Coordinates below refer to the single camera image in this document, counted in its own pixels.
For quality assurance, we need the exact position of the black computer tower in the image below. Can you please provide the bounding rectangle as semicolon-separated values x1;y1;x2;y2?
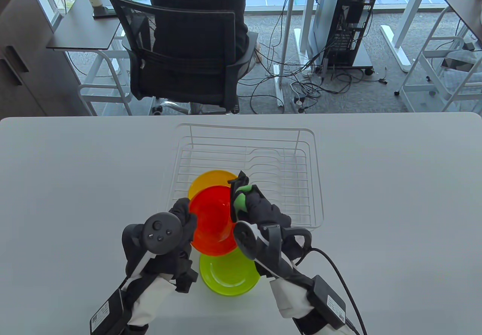
307;0;378;69

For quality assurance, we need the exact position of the yellow bowl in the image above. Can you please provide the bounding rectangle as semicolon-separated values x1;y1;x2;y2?
188;170;239;200

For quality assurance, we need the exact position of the black sensor box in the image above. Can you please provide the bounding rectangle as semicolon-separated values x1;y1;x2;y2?
90;289;132;335
307;275;347;330

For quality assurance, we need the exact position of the dark flat coaster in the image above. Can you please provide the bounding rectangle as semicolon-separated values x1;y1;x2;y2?
92;6;118;19

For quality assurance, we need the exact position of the dark brown cabinet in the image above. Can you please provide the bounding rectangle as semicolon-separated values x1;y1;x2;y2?
0;0;91;117

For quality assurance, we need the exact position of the brown side table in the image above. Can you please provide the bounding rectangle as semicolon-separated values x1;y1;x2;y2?
46;0;133;116

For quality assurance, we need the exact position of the white wire dish rack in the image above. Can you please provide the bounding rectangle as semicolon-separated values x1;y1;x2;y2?
166;123;324;234

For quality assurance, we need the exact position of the person's left forearm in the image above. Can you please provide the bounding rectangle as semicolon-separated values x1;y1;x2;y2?
90;271;178;335

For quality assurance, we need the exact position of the green bowl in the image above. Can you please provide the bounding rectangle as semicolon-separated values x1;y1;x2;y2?
199;248;260;296

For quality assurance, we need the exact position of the bundle of black floor cables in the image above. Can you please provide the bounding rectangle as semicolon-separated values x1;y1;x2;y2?
241;30;389;114

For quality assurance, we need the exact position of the orange bowl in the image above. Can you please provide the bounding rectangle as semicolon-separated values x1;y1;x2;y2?
188;186;239;256

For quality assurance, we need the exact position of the black mesh office chair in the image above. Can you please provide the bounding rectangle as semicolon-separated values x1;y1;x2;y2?
108;0;259;116

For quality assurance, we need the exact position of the green hand towel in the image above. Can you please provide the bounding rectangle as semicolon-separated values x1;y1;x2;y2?
228;171;261;223

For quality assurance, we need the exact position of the black round controller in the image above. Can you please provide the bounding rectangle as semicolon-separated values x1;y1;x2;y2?
126;213;184;275
233;220;313;277

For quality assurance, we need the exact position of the white frame rolling table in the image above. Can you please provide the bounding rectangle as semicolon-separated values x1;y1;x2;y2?
394;0;482;113

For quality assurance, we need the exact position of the person's right hand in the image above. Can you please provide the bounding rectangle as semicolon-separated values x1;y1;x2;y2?
244;190;302;265

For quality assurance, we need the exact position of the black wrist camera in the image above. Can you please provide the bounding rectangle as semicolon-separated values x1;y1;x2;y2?
174;267;199;294

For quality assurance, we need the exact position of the person's left hand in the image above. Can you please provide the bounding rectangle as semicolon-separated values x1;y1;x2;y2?
122;198;199;283

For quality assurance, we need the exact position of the person's right forearm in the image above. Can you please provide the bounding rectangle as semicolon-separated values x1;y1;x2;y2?
269;271;351;335

